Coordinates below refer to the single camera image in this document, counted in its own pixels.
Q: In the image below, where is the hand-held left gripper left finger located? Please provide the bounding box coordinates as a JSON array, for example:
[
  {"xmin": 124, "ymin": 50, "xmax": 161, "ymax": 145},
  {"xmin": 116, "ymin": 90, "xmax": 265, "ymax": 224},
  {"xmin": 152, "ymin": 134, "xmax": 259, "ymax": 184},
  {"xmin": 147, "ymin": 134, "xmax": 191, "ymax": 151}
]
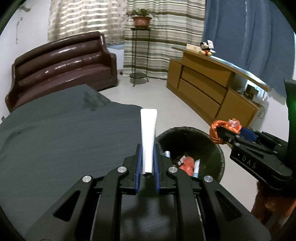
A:
[{"xmin": 25, "ymin": 144, "xmax": 142, "ymax": 241}]

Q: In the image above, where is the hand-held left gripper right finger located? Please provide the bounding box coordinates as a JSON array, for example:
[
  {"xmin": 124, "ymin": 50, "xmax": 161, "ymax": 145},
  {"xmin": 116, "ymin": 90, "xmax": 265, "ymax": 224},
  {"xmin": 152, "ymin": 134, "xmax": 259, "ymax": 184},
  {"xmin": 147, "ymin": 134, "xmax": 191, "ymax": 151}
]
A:
[{"xmin": 153, "ymin": 144, "xmax": 271, "ymax": 241}]

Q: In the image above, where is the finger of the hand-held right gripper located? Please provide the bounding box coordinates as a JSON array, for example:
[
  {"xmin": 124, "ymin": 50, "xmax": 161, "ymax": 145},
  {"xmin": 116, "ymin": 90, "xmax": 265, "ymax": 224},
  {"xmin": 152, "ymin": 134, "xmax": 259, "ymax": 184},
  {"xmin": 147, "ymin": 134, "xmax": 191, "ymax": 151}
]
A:
[
  {"xmin": 240, "ymin": 127, "xmax": 287, "ymax": 153},
  {"xmin": 217, "ymin": 126, "xmax": 273, "ymax": 155}
]

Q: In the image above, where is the orange plastic bag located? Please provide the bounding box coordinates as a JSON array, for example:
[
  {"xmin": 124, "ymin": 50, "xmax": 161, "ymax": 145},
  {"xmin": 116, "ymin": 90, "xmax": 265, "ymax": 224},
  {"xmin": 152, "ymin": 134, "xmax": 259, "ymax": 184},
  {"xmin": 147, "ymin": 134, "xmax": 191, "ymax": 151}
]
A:
[{"xmin": 209, "ymin": 118, "xmax": 243, "ymax": 145}]

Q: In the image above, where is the black trash bin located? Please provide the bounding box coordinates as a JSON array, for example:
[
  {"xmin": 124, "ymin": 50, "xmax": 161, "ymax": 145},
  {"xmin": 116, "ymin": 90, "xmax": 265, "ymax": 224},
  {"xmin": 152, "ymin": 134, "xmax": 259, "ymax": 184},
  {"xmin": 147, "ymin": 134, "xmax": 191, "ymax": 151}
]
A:
[{"xmin": 155, "ymin": 126, "xmax": 226, "ymax": 184}]

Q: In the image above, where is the plain white tube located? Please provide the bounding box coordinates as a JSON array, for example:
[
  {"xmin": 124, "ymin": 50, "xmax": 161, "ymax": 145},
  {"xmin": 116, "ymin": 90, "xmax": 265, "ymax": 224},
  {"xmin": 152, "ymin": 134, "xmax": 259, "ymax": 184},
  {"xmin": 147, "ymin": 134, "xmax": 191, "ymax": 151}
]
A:
[{"xmin": 140, "ymin": 108, "xmax": 159, "ymax": 178}]

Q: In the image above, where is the red plastic bag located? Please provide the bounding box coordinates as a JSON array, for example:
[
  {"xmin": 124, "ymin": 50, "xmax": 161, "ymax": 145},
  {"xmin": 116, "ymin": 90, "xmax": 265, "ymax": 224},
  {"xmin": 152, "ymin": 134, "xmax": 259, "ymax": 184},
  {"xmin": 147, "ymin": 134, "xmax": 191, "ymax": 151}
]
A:
[{"xmin": 179, "ymin": 156, "xmax": 195, "ymax": 176}]

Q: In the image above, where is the white tube with blue print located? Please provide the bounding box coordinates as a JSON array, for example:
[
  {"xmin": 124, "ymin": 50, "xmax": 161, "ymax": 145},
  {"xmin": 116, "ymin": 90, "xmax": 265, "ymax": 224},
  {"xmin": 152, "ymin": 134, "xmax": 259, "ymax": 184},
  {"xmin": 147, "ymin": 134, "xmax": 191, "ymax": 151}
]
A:
[{"xmin": 193, "ymin": 159, "xmax": 201, "ymax": 178}]

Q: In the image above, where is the person's right forearm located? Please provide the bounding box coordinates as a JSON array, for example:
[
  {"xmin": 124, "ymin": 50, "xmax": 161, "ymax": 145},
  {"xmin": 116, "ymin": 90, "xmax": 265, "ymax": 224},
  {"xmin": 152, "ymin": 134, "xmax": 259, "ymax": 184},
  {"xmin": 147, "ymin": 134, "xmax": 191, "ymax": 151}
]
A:
[{"xmin": 251, "ymin": 179, "xmax": 296, "ymax": 224}]

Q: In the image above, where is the small dark box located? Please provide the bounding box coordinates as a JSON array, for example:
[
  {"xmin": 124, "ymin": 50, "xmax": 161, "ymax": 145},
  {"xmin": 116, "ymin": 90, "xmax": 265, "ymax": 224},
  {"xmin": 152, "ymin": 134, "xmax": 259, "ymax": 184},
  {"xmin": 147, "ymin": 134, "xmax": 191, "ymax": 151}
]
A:
[{"xmin": 245, "ymin": 85, "xmax": 259, "ymax": 98}]

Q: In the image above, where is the wooden cabinet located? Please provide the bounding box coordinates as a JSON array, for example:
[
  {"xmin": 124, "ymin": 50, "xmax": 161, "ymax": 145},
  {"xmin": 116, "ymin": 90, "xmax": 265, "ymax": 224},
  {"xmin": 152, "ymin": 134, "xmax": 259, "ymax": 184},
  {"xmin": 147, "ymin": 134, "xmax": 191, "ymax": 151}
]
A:
[{"xmin": 166, "ymin": 46, "xmax": 271, "ymax": 128}]

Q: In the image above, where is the mouse plush toy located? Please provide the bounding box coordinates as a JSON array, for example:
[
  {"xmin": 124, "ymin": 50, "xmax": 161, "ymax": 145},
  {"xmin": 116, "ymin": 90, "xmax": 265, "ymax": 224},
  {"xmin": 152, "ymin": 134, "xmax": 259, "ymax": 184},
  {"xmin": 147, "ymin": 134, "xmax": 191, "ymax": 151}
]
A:
[{"xmin": 199, "ymin": 40, "xmax": 216, "ymax": 56}]

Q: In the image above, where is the blue curtain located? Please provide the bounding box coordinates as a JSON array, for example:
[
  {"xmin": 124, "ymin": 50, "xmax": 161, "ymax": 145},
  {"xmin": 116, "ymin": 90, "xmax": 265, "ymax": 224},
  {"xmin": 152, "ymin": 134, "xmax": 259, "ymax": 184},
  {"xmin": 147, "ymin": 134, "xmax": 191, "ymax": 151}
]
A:
[{"xmin": 202, "ymin": 0, "xmax": 296, "ymax": 98}]

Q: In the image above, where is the black metal plant stand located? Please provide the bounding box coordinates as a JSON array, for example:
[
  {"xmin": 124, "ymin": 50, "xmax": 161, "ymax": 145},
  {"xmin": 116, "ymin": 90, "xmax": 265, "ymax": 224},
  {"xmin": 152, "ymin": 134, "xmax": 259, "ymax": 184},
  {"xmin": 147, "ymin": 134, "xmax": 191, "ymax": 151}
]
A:
[{"xmin": 129, "ymin": 27, "xmax": 151, "ymax": 87}]

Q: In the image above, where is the green striped curtain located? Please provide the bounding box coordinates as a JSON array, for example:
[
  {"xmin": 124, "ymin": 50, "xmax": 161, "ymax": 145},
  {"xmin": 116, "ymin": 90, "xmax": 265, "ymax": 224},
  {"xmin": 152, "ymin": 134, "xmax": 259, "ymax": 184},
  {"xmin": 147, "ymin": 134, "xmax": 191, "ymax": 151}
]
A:
[{"xmin": 122, "ymin": 0, "xmax": 206, "ymax": 80}]

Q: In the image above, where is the brown leather sofa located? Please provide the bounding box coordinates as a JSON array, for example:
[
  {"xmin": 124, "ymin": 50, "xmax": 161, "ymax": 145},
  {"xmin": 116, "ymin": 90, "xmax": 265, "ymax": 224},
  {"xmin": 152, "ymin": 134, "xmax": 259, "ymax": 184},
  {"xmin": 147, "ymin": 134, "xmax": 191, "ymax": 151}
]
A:
[{"xmin": 5, "ymin": 31, "xmax": 118, "ymax": 113}]

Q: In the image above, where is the potted plant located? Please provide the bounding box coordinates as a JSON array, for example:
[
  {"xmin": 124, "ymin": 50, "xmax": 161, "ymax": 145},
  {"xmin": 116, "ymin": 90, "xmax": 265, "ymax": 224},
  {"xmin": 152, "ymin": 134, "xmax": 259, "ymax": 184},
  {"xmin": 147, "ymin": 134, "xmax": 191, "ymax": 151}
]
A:
[{"xmin": 126, "ymin": 8, "xmax": 158, "ymax": 28}]

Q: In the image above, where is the beige striped curtain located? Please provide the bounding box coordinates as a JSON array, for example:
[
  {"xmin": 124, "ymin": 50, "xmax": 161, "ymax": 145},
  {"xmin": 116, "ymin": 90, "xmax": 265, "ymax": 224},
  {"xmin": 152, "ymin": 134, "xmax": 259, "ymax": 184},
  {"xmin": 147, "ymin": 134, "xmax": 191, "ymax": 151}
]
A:
[{"xmin": 47, "ymin": 0, "xmax": 128, "ymax": 45}]

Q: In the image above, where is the wall cable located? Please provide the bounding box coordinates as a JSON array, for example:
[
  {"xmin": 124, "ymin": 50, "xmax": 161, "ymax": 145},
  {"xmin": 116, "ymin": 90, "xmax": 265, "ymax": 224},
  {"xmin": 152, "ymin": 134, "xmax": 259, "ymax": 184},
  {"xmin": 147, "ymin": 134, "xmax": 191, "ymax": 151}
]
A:
[{"xmin": 15, "ymin": 16, "xmax": 21, "ymax": 45}]

